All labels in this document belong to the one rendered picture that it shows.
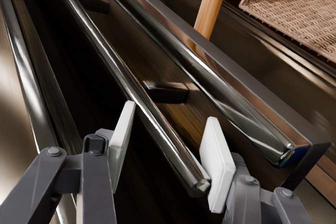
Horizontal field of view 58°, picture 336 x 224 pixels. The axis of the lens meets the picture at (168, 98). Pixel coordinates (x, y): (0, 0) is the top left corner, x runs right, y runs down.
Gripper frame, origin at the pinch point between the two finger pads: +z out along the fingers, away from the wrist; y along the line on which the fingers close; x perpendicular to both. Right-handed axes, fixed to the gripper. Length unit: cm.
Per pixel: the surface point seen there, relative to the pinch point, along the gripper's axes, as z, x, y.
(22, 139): 9.1, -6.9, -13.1
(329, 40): 55, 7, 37
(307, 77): 40.0, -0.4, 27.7
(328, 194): 12.8, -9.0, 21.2
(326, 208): 11.9, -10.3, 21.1
